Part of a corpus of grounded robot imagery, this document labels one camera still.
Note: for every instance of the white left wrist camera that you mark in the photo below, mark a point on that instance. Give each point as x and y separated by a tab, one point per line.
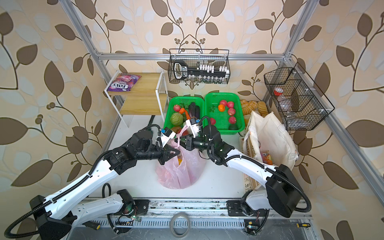
166	135

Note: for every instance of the white wooden two-tier shelf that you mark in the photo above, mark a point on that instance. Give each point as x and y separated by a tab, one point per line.
148	97

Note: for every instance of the orange carrot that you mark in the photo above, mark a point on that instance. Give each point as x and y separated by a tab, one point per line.
183	111

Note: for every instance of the tray of bread rolls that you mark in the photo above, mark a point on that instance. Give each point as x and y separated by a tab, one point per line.
252	106

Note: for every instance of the dark purple eggplant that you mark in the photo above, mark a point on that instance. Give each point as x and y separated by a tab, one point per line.
194	111

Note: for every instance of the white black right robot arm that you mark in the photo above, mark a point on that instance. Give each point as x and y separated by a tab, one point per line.
282	192

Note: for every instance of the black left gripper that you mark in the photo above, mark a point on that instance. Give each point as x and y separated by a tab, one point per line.
166	155

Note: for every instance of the black wire basket wall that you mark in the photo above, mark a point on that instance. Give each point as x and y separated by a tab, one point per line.
306	105
216	57

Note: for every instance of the green plastic basket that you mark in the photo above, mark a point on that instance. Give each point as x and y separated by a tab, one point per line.
184	102
212	100

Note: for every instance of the orange fruit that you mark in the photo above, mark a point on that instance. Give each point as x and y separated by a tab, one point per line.
221	108

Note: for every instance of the black yellow screwdriver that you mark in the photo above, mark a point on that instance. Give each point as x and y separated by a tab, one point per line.
92	225

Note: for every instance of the green cabbage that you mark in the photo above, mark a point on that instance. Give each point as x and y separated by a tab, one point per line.
176	119

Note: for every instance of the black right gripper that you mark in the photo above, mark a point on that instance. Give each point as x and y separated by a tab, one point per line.
189	142

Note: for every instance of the orange Fox's candy bag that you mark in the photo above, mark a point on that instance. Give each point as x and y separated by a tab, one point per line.
266	157

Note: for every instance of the roll of clear tape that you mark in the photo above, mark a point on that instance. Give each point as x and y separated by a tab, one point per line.
180	221

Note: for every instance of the red apple lower right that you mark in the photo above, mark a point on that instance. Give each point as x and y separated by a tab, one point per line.
232	120

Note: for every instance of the dark green scraper tool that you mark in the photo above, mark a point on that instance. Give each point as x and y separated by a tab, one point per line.
151	121

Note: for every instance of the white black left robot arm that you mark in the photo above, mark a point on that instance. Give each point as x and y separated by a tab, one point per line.
54	214

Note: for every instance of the red apple middle right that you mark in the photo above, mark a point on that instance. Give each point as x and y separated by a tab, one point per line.
231	111

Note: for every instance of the left green plastic basket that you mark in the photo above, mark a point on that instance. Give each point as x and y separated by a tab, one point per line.
184	102

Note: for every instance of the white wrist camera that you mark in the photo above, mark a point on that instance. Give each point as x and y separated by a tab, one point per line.
193	127
166	135

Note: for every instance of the red apple back right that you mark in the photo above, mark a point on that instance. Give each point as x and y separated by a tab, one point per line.
230	104

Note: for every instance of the black wire basket back wall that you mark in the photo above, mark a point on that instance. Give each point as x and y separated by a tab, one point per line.
216	57

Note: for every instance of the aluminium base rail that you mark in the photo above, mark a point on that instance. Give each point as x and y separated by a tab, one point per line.
210	220

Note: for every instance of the pink plastic bag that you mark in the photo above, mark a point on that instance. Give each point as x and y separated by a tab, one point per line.
182	171

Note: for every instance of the dark green avocado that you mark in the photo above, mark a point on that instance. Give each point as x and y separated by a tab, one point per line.
233	127

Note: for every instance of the red capped plastic bottle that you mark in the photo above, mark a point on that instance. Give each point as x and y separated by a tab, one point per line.
279	94

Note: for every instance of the right green plastic basket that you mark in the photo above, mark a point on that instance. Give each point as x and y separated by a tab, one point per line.
212	100

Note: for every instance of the purple Fox's candy bag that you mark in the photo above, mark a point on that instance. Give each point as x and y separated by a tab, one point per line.
123	82

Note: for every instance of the black wire basket right wall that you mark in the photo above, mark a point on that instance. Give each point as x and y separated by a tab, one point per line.
306	105

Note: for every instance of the small yellow screwdriver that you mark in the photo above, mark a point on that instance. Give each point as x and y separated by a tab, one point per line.
303	225

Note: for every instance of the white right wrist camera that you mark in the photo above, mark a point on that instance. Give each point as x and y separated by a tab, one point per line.
193	127

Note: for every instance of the brown potato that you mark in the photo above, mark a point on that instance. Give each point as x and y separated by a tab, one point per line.
176	129

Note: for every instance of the cream canvas tote bag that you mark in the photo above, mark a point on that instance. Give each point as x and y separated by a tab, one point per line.
268	135

